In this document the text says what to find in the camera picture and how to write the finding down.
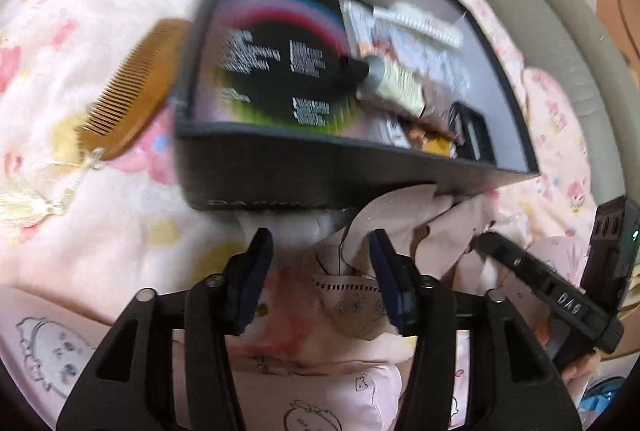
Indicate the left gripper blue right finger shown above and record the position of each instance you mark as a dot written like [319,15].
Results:
[395,283]

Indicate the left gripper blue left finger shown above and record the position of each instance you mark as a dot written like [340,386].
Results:
[244,278]

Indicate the beige patterned cloth garment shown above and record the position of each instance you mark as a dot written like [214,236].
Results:
[434,231]

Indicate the brown wooden comb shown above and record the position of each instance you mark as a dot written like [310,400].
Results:
[135,93]

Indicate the person's right hand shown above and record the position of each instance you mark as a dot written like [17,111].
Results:
[581,368]

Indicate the red orange snack packet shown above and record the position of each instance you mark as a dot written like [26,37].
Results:
[422,138]

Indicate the small black framed box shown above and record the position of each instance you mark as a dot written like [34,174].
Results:
[470,134]

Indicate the brown patterned pouch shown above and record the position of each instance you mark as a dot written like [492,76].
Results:
[439,96]

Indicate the pink cartoon pyjama trousers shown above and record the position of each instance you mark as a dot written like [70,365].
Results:
[265,358]

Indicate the cream tube with black cap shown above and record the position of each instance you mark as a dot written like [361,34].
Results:
[385,82]

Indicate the clear bag of stickers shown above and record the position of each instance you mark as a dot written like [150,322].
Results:
[418,36]

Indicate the black cardboard storage box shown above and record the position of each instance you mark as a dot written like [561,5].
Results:
[225,165]

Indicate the black colourful printed box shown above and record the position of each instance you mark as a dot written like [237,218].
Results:
[276,63]

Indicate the grey upholstered headboard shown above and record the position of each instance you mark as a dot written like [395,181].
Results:
[566,39]

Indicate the pink cartoon print blanket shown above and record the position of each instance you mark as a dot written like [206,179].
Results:
[90,206]

